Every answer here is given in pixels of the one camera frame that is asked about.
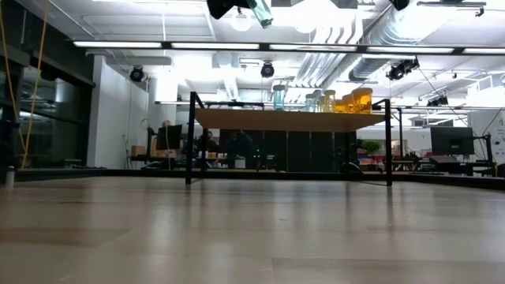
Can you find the small black monitor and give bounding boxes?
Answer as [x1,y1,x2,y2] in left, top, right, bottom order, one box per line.
[155,124,184,151]

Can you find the black partition panels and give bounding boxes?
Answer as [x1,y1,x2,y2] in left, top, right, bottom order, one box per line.
[219,129,358,173]

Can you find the long yellow power cable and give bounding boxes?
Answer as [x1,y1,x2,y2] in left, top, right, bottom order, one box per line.
[0,0,51,170]

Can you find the wooden shelf black metal legs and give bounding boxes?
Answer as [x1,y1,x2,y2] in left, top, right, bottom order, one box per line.
[184,91,403,187]

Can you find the round white ceiling lamp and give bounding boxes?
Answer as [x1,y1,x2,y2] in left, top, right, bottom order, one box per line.
[230,6,253,32]

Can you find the black bar with LED strips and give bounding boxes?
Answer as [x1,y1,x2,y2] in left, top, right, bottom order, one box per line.
[70,39,505,56]

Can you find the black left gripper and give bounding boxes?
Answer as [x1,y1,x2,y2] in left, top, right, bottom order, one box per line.
[206,0,254,21]

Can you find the green leafy plant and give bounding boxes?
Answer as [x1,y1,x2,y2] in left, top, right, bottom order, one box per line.
[361,140,382,155]

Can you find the black metal table frame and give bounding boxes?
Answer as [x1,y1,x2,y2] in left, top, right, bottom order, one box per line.
[0,167,505,191]

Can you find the orange bottle with pink label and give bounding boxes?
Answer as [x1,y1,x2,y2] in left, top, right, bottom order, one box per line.
[351,87,374,114]

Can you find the person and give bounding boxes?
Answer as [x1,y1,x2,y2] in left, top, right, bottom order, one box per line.
[203,129,220,153]
[151,119,178,159]

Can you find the silver ventilation duct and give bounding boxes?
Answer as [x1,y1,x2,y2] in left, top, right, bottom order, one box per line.
[294,0,419,92]

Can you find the black ceiling track fixture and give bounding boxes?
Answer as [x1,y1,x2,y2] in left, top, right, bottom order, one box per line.
[416,0,487,17]

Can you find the large black monitor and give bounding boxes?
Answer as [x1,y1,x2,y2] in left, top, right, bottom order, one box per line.
[429,125,476,156]

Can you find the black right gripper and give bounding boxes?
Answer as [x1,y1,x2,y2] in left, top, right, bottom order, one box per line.
[388,0,412,12]

